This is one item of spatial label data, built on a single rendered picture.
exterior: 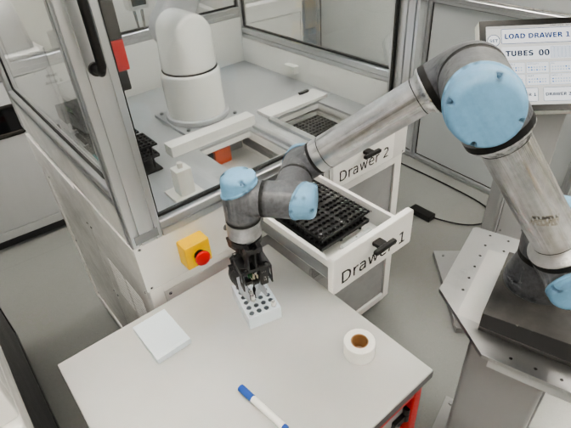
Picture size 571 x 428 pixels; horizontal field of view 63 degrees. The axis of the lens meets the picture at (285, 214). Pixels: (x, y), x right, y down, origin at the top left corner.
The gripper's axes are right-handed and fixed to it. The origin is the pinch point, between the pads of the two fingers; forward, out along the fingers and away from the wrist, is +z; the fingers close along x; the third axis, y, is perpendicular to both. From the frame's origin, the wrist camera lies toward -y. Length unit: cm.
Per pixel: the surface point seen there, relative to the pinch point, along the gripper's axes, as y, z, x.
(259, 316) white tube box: 5.9, 2.3, -0.4
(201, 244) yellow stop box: -13.5, -8.2, -7.2
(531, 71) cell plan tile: -26, -25, 112
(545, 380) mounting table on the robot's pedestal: 47, 6, 47
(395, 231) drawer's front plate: 4.5, -7.7, 38.4
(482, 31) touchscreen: -42, -35, 103
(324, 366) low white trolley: 23.0, 5.6, 7.7
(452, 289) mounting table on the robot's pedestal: 18, 6, 48
